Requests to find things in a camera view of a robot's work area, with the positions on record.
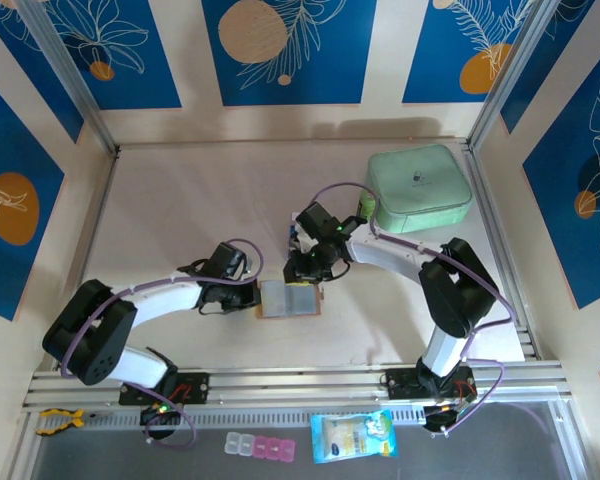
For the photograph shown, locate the brown card holder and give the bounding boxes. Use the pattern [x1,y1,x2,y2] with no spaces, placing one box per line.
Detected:
[253,279,326,320]

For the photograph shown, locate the small green bottle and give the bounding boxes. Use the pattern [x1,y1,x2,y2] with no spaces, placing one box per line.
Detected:
[357,192,379,220]

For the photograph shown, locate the mint green zip case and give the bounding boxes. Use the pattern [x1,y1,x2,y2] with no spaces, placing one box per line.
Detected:
[367,144,472,235]

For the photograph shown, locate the clear pink pill organizer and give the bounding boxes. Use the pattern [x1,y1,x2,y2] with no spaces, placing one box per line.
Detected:
[224,432,297,462]

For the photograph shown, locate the blue white snack packet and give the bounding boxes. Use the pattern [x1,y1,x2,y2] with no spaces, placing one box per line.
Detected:
[310,409,399,465]

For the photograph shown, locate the yellow black pliers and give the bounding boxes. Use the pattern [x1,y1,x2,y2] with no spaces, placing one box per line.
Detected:
[35,408,99,435]

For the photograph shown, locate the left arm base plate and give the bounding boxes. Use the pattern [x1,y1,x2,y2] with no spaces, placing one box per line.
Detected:
[118,372,210,405]

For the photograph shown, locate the aluminium mounting rail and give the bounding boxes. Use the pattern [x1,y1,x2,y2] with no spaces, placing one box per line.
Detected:
[22,362,574,412]

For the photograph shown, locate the grey slotted cable duct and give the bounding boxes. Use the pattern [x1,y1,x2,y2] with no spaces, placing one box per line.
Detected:
[22,405,571,434]

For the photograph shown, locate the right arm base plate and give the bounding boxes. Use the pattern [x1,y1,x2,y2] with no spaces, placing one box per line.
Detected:
[385,367,476,401]

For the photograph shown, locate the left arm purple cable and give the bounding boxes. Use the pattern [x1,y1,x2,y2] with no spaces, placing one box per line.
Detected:
[59,238,265,448]

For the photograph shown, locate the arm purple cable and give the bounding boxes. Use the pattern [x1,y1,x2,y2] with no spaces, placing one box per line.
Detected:
[59,238,265,448]
[302,182,515,436]

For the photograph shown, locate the aluminium side rail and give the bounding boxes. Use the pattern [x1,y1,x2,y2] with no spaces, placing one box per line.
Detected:
[459,142,539,362]

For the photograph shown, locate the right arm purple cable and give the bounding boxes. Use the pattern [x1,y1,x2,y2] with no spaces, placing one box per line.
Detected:
[302,182,515,436]

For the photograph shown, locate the aluminium frame post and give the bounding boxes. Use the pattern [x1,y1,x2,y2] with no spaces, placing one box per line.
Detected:
[14,0,120,156]
[467,0,581,151]

